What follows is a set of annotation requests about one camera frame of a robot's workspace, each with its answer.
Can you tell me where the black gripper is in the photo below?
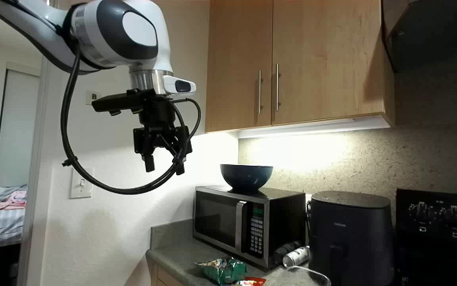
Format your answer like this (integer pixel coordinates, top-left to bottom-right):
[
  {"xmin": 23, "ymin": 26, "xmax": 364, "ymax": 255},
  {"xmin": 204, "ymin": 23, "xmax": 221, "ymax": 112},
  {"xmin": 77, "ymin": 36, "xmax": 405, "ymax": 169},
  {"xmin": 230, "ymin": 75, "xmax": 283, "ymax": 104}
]
[{"xmin": 92, "ymin": 90, "xmax": 189, "ymax": 175}]

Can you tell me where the green pistachio sachet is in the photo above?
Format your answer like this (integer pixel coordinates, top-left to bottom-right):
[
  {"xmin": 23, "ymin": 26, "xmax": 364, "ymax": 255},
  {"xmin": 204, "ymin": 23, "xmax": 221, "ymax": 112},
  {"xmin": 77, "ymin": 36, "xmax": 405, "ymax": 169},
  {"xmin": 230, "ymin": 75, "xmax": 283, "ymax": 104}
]
[{"xmin": 197, "ymin": 258, "xmax": 248, "ymax": 286}]

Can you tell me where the red snack sachet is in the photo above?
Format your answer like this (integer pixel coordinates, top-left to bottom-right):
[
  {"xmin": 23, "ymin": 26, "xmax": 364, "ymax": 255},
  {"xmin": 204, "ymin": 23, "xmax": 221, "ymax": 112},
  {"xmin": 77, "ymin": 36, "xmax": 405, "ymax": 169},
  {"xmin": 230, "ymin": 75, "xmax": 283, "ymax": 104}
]
[{"xmin": 235, "ymin": 277, "xmax": 267, "ymax": 286}]

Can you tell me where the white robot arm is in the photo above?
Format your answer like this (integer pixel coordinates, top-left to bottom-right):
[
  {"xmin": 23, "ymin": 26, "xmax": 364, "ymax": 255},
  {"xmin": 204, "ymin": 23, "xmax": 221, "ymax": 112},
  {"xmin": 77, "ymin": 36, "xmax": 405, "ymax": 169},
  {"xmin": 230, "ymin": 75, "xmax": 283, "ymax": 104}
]
[{"xmin": 0, "ymin": 0, "xmax": 197, "ymax": 171}]

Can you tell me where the blue bowl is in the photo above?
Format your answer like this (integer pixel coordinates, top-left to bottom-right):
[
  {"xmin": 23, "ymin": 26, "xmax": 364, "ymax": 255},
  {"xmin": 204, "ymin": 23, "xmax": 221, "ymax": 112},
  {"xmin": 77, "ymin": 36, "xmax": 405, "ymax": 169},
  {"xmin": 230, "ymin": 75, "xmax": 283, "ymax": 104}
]
[{"xmin": 221, "ymin": 164, "xmax": 273, "ymax": 193}]

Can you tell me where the wooden base cabinet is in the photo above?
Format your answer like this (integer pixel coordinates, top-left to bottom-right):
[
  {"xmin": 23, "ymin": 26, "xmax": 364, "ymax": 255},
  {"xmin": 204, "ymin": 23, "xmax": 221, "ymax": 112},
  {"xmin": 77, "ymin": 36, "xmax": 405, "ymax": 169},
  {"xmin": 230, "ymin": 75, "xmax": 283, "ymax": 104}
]
[{"xmin": 150, "ymin": 263, "xmax": 184, "ymax": 286}]

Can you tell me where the black steel microwave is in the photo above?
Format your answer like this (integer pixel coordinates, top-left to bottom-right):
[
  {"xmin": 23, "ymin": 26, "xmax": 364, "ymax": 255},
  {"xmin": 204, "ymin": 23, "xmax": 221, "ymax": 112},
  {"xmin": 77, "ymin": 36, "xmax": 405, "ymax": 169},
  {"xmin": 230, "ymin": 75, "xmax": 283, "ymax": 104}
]
[{"xmin": 192, "ymin": 187, "xmax": 307, "ymax": 269}]

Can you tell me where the wooden cabinet left door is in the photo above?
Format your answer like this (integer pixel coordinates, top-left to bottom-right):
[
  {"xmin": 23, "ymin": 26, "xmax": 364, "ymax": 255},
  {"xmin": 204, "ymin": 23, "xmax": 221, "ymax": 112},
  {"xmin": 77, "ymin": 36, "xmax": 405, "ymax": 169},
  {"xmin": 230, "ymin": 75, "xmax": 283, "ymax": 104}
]
[{"xmin": 207, "ymin": 0, "xmax": 273, "ymax": 133}]

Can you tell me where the wooden cabinet door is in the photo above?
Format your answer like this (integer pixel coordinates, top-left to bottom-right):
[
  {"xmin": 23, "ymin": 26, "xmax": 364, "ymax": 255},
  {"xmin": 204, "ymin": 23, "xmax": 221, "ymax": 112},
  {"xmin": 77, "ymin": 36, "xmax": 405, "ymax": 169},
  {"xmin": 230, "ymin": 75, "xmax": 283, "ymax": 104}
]
[
  {"xmin": 273, "ymin": 0, "xmax": 394, "ymax": 126},
  {"xmin": 207, "ymin": 0, "xmax": 273, "ymax": 133}
]

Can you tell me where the bed with striped bedding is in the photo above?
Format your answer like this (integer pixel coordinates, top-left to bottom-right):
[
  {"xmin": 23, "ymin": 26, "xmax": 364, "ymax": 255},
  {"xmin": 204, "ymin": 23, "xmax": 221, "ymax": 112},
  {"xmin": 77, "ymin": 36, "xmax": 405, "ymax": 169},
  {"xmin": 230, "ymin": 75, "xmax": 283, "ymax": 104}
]
[{"xmin": 0, "ymin": 185, "xmax": 27, "ymax": 247}]

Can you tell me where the small metal can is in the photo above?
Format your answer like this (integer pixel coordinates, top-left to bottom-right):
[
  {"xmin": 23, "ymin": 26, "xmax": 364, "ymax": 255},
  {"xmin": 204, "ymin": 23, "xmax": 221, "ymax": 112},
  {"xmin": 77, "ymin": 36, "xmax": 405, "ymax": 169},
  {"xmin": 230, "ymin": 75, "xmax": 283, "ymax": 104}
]
[{"xmin": 283, "ymin": 247, "xmax": 311, "ymax": 269}]

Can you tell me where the wooden cabinet right door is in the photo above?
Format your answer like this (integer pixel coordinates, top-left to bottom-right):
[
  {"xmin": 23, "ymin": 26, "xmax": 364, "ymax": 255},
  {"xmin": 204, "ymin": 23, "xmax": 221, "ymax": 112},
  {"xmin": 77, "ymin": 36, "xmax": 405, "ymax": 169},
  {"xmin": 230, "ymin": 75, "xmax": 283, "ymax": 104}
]
[{"xmin": 273, "ymin": 0, "xmax": 394, "ymax": 126}]

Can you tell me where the black air fryer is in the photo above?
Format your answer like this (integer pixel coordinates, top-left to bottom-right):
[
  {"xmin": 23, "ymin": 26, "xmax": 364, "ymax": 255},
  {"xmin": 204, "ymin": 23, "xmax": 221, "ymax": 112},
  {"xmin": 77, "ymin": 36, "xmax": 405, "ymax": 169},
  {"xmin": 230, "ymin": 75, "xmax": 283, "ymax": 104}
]
[{"xmin": 310, "ymin": 191, "xmax": 394, "ymax": 286}]

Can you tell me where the black electric stove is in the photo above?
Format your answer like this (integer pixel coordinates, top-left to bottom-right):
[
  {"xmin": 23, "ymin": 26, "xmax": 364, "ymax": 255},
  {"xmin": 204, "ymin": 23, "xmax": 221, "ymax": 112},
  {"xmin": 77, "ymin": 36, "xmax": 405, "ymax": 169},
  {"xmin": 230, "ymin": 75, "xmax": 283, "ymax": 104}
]
[{"xmin": 396, "ymin": 190, "xmax": 457, "ymax": 286}]

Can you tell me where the range hood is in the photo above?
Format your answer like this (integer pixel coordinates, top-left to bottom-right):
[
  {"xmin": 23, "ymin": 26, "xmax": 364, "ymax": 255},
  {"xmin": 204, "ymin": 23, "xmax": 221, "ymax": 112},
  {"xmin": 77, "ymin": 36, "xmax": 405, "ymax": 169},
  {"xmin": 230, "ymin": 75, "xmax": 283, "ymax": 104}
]
[{"xmin": 381, "ymin": 0, "xmax": 457, "ymax": 72}]

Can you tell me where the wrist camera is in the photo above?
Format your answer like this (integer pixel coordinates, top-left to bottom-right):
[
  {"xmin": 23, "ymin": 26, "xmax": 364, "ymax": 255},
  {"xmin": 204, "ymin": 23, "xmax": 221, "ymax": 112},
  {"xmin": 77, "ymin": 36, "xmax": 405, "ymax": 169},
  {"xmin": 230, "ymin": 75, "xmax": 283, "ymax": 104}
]
[{"xmin": 164, "ymin": 75, "xmax": 197, "ymax": 94}]

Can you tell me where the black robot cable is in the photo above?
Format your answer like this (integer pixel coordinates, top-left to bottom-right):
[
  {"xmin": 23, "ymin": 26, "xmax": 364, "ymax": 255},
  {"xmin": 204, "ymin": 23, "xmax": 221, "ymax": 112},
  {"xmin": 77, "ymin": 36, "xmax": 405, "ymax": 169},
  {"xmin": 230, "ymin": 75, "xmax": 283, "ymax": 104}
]
[{"xmin": 61, "ymin": 50, "xmax": 204, "ymax": 196}]

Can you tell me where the white light switch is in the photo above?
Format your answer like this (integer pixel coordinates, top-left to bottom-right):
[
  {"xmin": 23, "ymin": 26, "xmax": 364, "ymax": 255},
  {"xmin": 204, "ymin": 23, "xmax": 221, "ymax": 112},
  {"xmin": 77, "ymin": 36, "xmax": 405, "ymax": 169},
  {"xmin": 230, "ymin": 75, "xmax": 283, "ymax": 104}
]
[{"xmin": 70, "ymin": 171, "xmax": 91, "ymax": 199}]

